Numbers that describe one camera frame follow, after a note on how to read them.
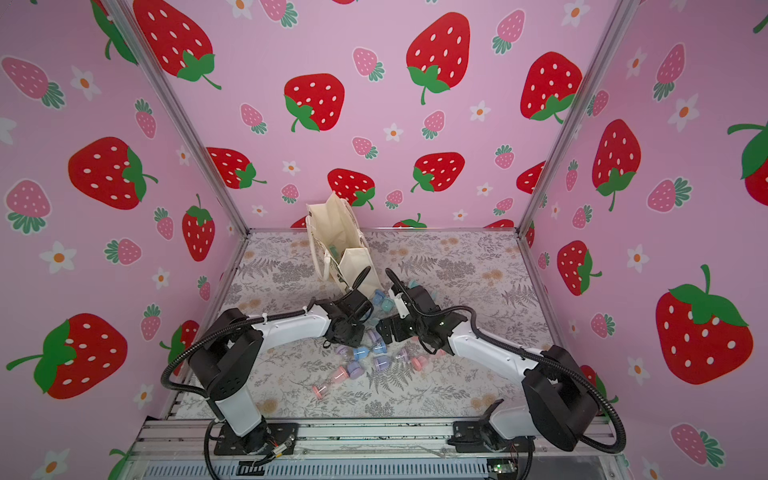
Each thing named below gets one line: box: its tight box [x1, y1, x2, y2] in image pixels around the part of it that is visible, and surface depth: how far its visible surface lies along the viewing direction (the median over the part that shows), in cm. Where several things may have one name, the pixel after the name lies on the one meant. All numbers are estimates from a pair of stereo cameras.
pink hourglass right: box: [412, 356, 428, 372], surface depth 86 cm
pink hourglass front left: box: [312, 366, 349, 400], surface depth 83 cm
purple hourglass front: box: [347, 361, 365, 380], surface depth 85 cm
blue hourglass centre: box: [353, 346, 370, 361], surface depth 88 cm
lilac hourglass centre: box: [373, 356, 391, 373], surface depth 86 cm
